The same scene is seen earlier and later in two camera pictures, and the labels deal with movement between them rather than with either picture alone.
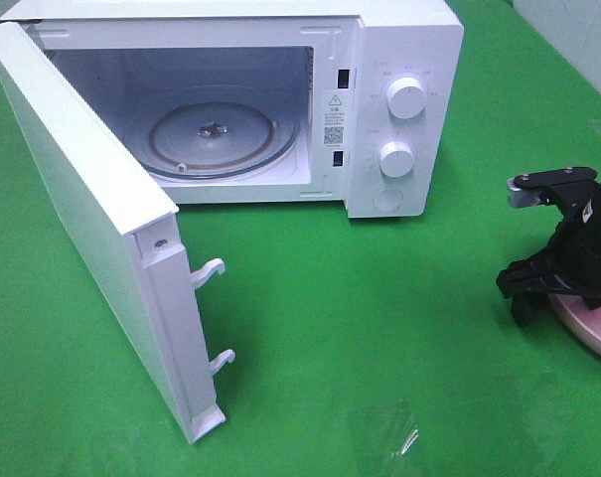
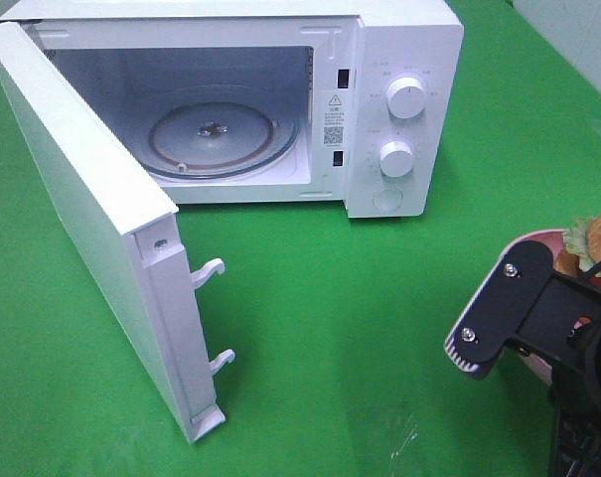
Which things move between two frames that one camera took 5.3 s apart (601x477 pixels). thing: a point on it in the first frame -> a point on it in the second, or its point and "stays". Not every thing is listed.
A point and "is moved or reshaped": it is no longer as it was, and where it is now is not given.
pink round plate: [596, 328] is moved or reshaped
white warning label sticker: [334, 120] stays
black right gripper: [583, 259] -> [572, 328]
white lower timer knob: [395, 158] stays
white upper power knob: [406, 96] stays
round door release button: [387, 199] stays
